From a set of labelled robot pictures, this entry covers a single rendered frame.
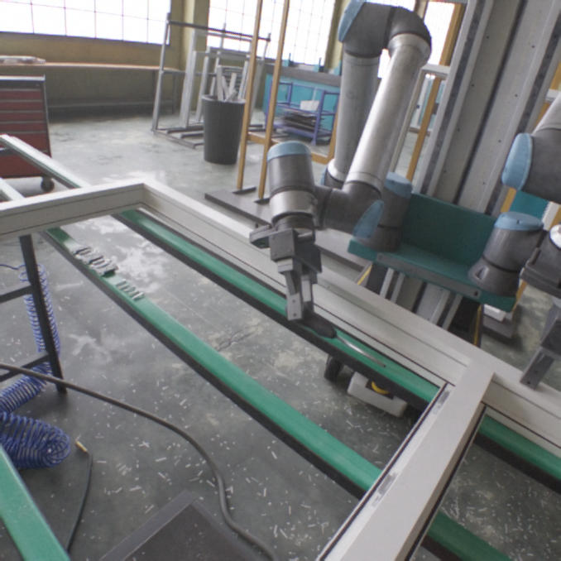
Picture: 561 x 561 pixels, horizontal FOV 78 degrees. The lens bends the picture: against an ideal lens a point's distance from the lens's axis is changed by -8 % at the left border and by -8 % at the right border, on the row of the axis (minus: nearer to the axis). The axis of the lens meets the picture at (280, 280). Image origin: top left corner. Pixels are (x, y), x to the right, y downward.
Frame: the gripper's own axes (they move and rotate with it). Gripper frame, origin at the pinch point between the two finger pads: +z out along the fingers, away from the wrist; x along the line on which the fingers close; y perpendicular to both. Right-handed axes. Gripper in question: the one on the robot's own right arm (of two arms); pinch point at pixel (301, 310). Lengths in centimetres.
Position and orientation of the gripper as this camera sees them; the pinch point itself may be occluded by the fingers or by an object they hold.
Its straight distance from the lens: 68.3
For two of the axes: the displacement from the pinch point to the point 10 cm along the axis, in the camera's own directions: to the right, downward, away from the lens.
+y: 8.9, -1.8, -4.2
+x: 4.5, 2.2, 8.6
